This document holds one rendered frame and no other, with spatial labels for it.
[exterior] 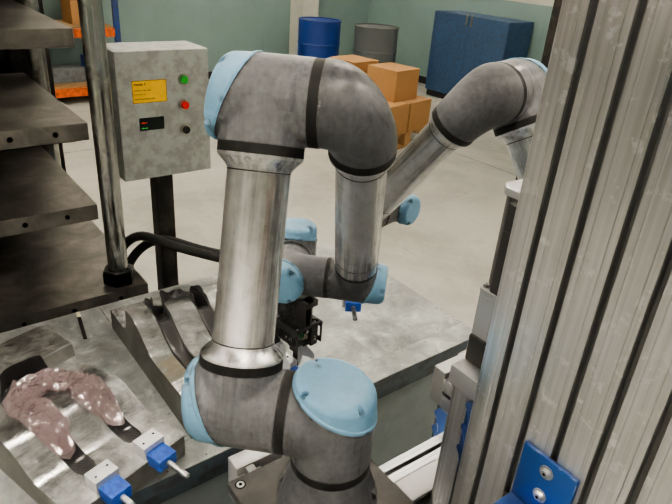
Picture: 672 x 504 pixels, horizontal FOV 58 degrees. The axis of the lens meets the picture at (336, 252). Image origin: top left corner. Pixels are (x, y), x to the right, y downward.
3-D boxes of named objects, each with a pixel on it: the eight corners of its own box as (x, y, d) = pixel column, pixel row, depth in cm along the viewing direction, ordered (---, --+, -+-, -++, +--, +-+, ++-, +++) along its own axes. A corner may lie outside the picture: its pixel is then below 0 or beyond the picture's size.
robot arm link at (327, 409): (368, 491, 81) (378, 414, 75) (270, 476, 82) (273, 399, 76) (375, 429, 92) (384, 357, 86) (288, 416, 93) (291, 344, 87)
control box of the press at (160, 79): (220, 411, 255) (212, 49, 188) (152, 440, 238) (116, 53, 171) (197, 383, 270) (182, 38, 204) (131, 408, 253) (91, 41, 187)
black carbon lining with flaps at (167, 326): (256, 368, 145) (256, 336, 141) (194, 392, 136) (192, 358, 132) (193, 302, 169) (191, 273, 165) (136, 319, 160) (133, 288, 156)
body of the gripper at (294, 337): (295, 357, 124) (297, 307, 118) (268, 338, 129) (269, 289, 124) (322, 343, 129) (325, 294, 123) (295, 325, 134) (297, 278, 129)
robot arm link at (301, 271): (323, 273, 103) (331, 245, 113) (258, 265, 104) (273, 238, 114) (320, 312, 107) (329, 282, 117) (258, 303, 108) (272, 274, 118)
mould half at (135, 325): (290, 396, 147) (292, 351, 141) (191, 439, 133) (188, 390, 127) (198, 302, 182) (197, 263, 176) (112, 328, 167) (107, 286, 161)
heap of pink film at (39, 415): (134, 417, 129) (131, 389, 126) (57, 467, 116) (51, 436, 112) (63, 368, 142) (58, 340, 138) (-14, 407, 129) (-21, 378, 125)
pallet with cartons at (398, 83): (429, 140, 644) (439, 68, 610) (381, 154, 589) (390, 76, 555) (345, 115, 714) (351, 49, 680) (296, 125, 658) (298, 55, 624)
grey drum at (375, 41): (394, 91, 849) (401, 25, 810) (389, 100, 797) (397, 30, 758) (352, 87, 857) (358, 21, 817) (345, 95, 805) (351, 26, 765)
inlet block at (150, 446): (197, 478, 120) (196, 458, 117) (178, 494, 116) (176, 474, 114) (154, 447, 126) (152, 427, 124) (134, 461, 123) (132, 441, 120)
